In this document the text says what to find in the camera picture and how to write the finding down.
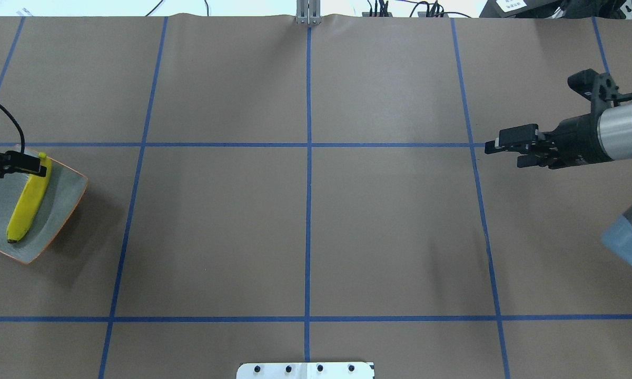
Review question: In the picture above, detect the grey square plate orange rim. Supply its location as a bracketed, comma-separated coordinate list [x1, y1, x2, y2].
[0, 148, 89, 264]

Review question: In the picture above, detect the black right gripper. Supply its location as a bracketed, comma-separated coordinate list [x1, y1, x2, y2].
[485, 114, 609, 169]

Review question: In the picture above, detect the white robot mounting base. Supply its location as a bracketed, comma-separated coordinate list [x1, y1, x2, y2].
[236, 362, 376, 378]

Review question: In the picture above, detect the aluminium frame post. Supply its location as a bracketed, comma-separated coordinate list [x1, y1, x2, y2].
[295, 0, 322, 27]

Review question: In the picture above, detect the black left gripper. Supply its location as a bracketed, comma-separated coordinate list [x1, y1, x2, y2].
[0, 151, 48, 178]

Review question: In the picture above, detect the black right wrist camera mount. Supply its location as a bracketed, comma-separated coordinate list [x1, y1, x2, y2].
[567, 69, 632, 115]

